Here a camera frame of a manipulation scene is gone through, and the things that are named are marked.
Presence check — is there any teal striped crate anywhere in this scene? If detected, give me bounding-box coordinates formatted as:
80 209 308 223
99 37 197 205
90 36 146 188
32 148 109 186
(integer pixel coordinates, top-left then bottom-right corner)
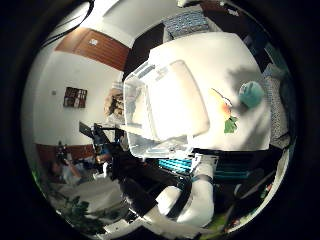
158 158 251 181

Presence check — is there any black cable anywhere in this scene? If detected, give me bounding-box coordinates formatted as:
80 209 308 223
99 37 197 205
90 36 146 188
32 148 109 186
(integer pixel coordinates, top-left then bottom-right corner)
41 0 96 48

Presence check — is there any blue patterned mat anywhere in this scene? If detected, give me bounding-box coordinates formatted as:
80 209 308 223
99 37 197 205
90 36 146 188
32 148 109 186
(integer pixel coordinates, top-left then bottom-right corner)
163 10 210 39

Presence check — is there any clear plastic container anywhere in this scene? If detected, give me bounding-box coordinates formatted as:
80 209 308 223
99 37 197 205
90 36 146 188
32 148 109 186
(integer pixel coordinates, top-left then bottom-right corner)
123 59 211 159

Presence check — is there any black cabinet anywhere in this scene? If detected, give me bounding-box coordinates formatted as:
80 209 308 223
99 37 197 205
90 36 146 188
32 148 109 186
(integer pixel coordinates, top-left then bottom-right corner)
122 22 166 81

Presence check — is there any brown stuffed toy pile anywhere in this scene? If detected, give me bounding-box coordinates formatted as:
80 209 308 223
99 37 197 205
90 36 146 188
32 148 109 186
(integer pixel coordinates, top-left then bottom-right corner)
103 88 126 118

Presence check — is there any white cloth cover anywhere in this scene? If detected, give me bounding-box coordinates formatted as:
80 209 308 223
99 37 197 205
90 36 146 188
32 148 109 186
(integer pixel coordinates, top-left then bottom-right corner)
59 176 123 213

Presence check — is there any teal cat plush toy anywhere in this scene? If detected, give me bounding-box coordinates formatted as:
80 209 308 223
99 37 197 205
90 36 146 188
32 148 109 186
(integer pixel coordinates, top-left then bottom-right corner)
238 80 266 109

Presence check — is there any black tripod camera rig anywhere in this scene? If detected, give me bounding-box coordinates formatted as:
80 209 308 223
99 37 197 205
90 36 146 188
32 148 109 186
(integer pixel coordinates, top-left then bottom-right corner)
78 121 126 168

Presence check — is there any green plant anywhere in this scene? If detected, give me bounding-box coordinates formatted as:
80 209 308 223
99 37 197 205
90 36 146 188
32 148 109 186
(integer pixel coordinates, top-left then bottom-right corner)
59 196 108 234

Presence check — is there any seated person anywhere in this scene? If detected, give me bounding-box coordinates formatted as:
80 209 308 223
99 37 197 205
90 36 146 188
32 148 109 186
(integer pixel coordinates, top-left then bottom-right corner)
49 141 84 186

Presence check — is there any brown wooden wall panel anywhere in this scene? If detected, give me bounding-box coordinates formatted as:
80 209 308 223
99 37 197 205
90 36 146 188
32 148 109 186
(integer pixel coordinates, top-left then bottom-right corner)
54 27 131 72

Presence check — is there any dark framed wall picture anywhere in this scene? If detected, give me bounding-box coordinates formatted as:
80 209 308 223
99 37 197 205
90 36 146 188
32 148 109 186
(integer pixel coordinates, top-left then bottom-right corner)
63 86 88 109

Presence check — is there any white dotted cloth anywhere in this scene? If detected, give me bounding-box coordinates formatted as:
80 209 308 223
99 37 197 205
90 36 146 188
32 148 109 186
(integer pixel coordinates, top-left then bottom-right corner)
261 64 293 149

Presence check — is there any yellow corn cob toy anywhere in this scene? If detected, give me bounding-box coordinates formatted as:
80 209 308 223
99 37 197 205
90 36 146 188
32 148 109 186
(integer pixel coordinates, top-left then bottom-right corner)
210 88 240 135

